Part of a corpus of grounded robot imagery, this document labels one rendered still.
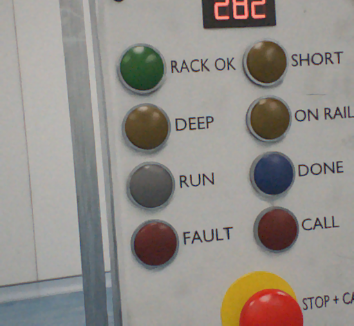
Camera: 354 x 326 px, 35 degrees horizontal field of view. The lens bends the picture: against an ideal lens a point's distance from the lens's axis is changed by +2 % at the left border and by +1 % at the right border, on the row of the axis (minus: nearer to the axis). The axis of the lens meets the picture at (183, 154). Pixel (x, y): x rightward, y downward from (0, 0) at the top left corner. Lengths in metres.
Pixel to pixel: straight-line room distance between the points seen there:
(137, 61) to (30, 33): 3.66
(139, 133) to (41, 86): 3.61
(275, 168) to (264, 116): 0.03
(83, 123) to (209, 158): 1.16
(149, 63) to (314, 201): 0.14
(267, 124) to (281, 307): 0.11
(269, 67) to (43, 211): 3.65
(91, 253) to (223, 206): 1.19
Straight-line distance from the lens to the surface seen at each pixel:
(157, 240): 0.34
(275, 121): 0.36
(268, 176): 0.35
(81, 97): 1.50
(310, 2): 0.38
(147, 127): 0.33
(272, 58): 0.36
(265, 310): 0.35
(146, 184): 0.33
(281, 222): 0.36
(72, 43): 1.52
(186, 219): 0.35
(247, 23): 0.36
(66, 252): 4.01
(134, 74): 0.33
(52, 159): 3.93
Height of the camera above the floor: 1.09
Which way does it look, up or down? 3 degrees down
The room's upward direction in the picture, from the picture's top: 4 degrees counter-clockwise
